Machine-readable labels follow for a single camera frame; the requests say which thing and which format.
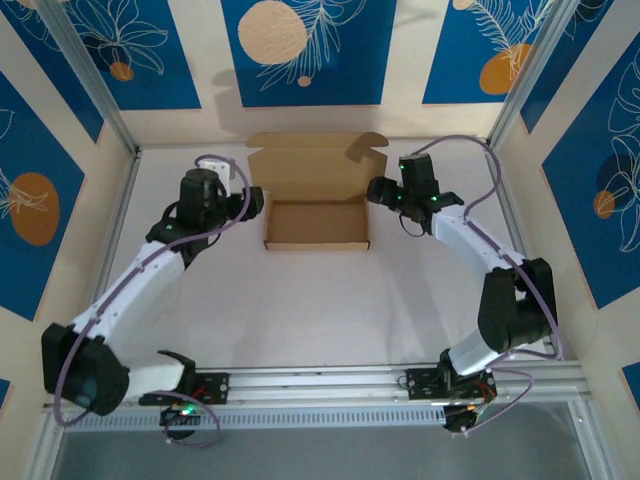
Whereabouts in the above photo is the brown cardboard paper box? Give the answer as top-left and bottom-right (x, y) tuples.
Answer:
(246, 131), (390, 252)

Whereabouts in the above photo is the aluminium table edge rail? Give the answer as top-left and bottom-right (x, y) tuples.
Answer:
(93, 149), (144, 304)
(482, 142), (564, 362)

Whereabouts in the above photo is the blue wall panel fern drawing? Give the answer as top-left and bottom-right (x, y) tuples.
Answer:
(422, 0), (559, 106)

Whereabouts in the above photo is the blue wall panel cream circle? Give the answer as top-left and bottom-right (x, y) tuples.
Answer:
(221, 0), (400, 108)

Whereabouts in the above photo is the blue wall panel flower drawing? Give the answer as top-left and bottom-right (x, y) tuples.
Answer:
(59, 0), (202, 112)

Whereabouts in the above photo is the narrow plain blue wall panel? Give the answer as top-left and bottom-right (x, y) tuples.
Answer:
(519, 0), (617, 135)
(0, 7), (105, 145)

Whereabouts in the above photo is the aluminium frame post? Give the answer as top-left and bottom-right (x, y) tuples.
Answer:
(487, 0), (574, 152)
(37, 0), (142, 157)

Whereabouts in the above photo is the blue wall panel dark circle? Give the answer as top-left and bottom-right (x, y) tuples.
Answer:
(542, 47), (640, 310)

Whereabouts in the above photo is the blue wall panel big orange circle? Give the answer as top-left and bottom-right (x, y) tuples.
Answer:
(0, 69), (87, 322)

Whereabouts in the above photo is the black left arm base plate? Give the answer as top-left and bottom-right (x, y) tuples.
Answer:
(138, 372), (231, 406)

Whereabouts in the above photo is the wide aluminium base rail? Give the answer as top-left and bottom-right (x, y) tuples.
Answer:
(42, 362), (594, 414)

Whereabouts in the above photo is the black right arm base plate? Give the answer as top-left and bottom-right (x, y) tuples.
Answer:
(405, 367), (499, 401)

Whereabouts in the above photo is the grey slotted cable duct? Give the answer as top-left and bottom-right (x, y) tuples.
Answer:
(62, 407), (449, 432)

